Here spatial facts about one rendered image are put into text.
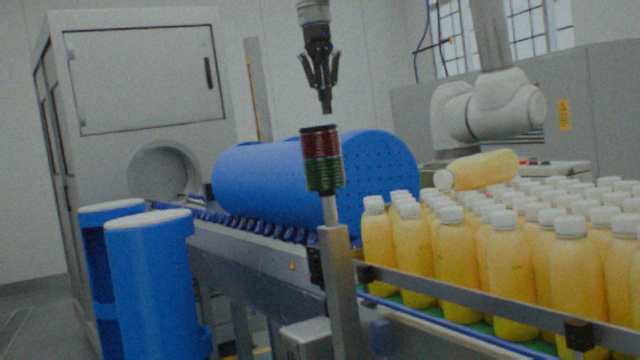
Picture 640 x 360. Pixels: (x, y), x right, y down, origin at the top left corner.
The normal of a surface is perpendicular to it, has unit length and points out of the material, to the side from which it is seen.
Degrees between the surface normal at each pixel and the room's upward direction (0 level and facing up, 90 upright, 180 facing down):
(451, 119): 89
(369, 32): 90
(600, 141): 90
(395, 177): 90
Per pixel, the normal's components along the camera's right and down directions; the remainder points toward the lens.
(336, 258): 0.47, 0.02
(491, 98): -0.63, 0.21
